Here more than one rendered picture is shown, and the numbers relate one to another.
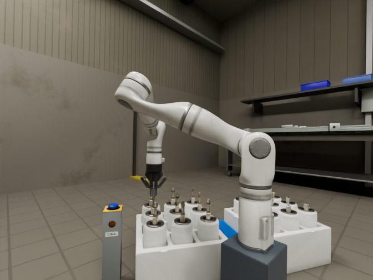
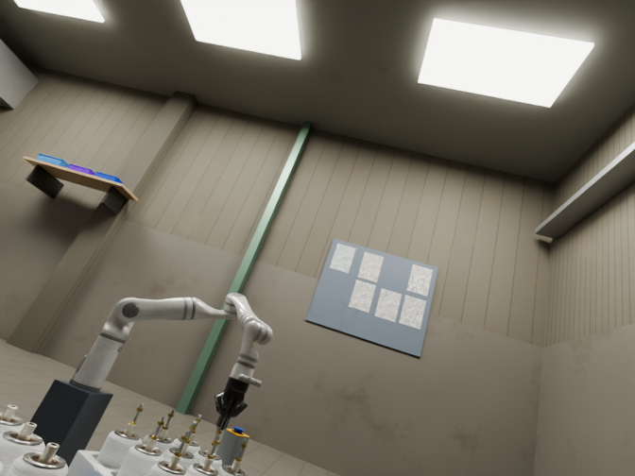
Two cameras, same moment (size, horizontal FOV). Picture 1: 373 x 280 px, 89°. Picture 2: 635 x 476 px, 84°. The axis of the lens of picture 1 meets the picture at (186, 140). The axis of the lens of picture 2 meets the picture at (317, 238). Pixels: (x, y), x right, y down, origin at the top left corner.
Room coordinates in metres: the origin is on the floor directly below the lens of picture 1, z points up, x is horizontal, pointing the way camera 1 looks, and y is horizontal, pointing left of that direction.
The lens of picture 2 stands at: (2.07, -0.56, 0.53)
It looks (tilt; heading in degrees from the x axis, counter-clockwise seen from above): 23 degrees up; 145
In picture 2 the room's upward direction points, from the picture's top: 20 degrees clockwise
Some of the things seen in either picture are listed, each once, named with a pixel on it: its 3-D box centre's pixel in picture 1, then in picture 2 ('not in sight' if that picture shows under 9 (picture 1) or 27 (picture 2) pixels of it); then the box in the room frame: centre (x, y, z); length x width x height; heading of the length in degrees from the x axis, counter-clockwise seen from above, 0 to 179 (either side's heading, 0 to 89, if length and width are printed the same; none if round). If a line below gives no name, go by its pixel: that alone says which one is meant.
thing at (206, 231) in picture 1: (207, 239); (110, 469); (0.86, -0.11, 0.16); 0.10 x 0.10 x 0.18
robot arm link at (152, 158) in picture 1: (154, 156); (246, 372); (0.93, 0.15, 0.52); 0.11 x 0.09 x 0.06; 2
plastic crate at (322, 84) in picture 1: (315, 87); not in sight; (2.97, -2.00, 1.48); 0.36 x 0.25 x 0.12; 44
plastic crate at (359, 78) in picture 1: (357, 81); not in sight; (2.62, -2.34, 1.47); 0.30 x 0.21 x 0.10; 44
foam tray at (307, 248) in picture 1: (271, 232); not in sight; (1.08, -0.49, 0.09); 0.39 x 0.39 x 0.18; 18
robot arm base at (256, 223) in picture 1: (254, 214); (99, 362); (0.57, -0.21, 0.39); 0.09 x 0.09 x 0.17; 44
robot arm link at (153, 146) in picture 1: (156, 136); (251, 343); (0.92, 0.15, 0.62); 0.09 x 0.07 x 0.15; 87
